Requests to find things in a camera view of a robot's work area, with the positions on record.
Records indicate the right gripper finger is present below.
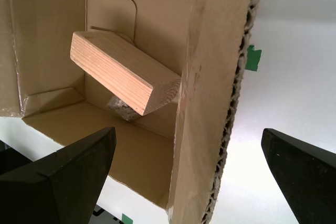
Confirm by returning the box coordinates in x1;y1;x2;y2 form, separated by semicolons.
0;126;117;224
261;128;336;224

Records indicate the pinkish speckled granite rock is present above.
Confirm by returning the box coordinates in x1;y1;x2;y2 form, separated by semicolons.
106;95;140;123

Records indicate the light wooden block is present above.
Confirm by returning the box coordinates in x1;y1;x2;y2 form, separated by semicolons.
69;31;182;116

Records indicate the brown cardboard box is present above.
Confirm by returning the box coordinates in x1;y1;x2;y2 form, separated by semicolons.
0;0;267;224

